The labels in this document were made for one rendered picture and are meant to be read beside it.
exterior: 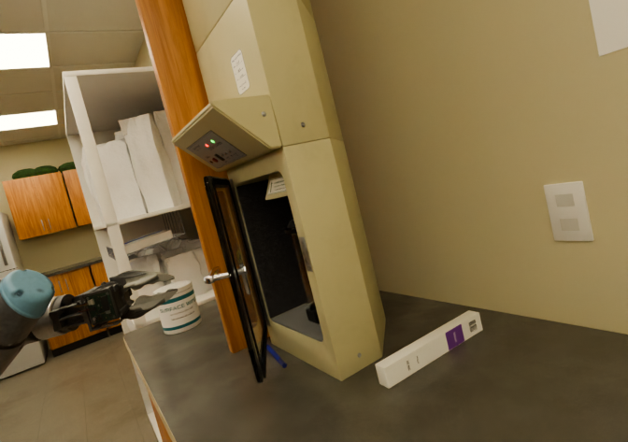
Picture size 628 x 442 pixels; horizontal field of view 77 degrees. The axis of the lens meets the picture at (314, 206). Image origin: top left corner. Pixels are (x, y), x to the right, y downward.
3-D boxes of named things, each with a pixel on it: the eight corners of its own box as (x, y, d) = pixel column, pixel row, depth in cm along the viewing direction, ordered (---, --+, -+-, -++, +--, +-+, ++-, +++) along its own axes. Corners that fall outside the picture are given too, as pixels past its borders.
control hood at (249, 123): (225, 170, 102) (216, 132, 101) (283, 146, 74) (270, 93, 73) (181, 179, 96) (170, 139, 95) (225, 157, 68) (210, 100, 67)
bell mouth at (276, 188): (314, 186, 104) (308, 166, 104) (354, 178, 89) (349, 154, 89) (253, 202, 95) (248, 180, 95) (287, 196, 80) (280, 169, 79)
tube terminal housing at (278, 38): (344, 307, 118) (281, 50, 112) (427, 330, 90) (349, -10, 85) (271, 343, 105) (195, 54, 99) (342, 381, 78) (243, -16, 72)
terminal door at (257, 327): (266, 327, 103) (227, 178, 100) (263, 386, 73) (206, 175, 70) (264, 328, 103) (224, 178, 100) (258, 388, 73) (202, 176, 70)
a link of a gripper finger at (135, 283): (168, 284, 75) (121, 301, 74) (176, 277, 81) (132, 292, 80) (162, 268, 75) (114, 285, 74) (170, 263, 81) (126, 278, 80)
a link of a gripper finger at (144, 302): (174, 310, 75) (124, 320, 75) (181, 302, 81) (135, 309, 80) (171, 294, 75) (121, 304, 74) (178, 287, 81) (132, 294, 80)
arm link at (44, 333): (58, 331, 80) (46, 292, 80) (80, 325, 81) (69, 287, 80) (35, 346, 73) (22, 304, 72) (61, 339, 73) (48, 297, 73)
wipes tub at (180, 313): (196, 316, 148) (186, 278, 147) (206, 322, 137) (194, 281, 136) (161, 330, 142) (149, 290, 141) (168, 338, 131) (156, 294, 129)
